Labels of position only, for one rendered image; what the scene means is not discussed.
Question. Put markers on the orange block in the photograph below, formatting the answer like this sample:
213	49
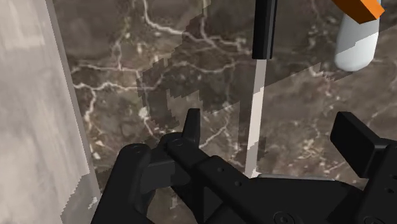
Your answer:
359	7

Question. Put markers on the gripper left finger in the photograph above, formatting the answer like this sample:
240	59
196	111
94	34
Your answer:
183	155

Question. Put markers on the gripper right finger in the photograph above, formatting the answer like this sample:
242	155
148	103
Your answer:
353	142

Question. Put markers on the white cylindrical bottle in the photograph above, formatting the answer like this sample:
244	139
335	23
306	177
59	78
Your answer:
356	46

